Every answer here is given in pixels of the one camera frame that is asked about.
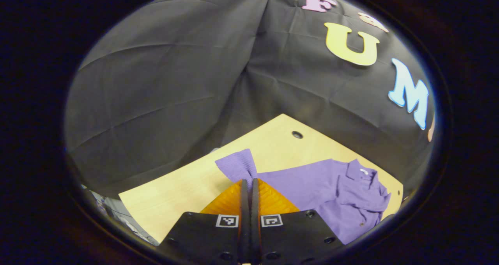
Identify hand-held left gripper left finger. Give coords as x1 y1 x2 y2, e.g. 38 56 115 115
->
157 179 249 265

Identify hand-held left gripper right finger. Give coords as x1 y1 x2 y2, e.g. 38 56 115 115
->
251 178 344 265

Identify purple knit polo shirt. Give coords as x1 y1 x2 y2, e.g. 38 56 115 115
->
215 149 391 245

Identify black backdrop cloth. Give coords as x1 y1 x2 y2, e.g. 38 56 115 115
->
64 0 437 200

